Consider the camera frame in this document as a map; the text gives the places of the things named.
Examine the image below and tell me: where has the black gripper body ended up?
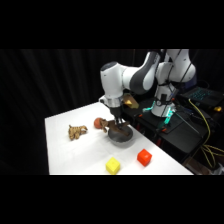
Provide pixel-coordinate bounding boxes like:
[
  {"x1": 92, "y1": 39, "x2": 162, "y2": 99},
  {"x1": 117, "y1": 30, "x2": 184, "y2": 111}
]
[{"x1": 98, "y1": 94, "x2": 125, "y2": 119}]

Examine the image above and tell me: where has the brown deer plush toy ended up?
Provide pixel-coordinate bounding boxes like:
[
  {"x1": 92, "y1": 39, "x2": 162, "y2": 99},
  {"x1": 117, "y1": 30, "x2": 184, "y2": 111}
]
[{"x1": 99, "y1": 118, "x2": 132, "y2": 137}]

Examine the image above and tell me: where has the grey bowl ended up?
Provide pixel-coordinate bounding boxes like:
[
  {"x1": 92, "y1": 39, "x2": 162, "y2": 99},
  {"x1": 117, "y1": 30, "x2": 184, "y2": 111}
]
[{"x1": 107, "y1": 125, "x2": 135, "y2": 145}]

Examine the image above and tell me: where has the orange plush fruit toy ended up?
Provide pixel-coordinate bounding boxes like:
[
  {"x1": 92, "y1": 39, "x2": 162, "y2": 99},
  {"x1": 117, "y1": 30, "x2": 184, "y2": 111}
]
[{"x1": 93, "y1": 117, "x2": 104, "y2": 129}]

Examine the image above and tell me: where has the white table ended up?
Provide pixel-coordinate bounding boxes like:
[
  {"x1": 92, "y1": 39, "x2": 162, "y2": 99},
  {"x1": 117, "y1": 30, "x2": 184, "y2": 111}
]
[{"x1": 44, "y1": 101, "x2": 194, "y2": 176}]

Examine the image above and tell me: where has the striped tiger plush toy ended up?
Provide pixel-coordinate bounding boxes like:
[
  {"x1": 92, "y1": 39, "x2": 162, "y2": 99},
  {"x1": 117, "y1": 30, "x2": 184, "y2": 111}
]
[{"x1": 67, "y1": 124, "x2": 89, "y2": 141}]

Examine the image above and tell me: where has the red cube block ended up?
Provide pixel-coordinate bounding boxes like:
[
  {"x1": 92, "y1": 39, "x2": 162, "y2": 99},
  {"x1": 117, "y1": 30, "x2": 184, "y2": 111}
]
[{"x1": 136, "y1": 148, "x2": 153, "y2": 167}]

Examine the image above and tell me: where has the yellow cube block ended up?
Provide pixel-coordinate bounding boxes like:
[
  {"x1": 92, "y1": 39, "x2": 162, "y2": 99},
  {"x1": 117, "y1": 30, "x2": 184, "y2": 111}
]
[{"x1": 105, "y1": 157, "x2": 121, "y2": 175}]

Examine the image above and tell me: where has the black robot stand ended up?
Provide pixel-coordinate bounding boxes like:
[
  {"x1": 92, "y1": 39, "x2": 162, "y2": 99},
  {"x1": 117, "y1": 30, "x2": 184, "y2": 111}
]
[{"x1": 132, "y1": 98, "x2": 224, "y2": 165}]

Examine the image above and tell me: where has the black curtain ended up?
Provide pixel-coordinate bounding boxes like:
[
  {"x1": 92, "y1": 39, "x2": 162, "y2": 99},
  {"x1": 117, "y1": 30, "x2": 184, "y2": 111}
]
[{"x1": 0, "y1": 49, "x2": 224, "y2": 176}]

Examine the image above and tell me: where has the black laptop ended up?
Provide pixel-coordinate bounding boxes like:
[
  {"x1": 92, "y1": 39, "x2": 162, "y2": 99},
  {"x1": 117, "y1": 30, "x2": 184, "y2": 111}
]
[{"x1": 179, "y1": 85, "x2": 224, "y2": 108}]

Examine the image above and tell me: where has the yellow cable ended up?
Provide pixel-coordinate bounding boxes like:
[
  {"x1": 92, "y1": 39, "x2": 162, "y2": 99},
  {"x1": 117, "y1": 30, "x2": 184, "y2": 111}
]
[{"x1": 187, "y1": 97, "x2": 224, "y2": 168}]

